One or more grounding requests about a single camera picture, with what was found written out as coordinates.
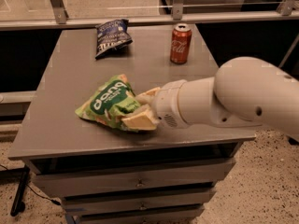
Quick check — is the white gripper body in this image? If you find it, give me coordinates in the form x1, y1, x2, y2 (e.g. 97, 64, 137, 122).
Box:
151, 79, 189, 129

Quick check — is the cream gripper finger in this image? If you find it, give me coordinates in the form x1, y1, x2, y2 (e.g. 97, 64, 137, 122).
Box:
135, 87, 161, 105
121, 105, 159, 131

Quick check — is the green rice chip bag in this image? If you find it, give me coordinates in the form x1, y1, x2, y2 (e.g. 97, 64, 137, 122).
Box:
75, 74, 141, 131

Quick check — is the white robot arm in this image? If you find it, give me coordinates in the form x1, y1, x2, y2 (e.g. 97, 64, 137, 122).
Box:
121, 57, 299, 140

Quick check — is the orange coke can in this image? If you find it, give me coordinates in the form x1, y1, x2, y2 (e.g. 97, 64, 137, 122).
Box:
170, 23, 192, 64

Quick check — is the blue chip bag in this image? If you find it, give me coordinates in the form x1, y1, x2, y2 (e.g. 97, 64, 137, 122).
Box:
95, 19, 133, 60

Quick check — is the grey drawer cabinet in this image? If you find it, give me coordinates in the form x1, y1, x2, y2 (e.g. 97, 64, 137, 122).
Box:
8, 26, 254, 224

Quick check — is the top grey drawer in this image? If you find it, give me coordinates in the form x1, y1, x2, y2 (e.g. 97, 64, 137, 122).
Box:
33, 158, 235, 197

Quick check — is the grey drawer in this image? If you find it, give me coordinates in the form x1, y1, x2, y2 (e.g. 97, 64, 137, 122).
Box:
63, 188, 216, 216
79, 204, 204, 224
33, 158, 235, 197

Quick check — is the middle grey drawer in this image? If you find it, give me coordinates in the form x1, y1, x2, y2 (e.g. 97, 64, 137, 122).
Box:
63, 188, 216, 216

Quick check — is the bottom grey drawer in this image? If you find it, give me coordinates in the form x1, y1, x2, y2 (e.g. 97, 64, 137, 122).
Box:
79, 204, 204, 224

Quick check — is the metal glass railing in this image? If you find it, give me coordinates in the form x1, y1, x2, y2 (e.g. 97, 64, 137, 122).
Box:
0, 0, 299, 31

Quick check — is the black stand leg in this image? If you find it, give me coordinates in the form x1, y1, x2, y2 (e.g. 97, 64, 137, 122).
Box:
10, 166, 30, 217

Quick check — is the black floor cable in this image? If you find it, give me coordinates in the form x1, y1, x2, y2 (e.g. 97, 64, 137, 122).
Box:
0, 163, 62, 206

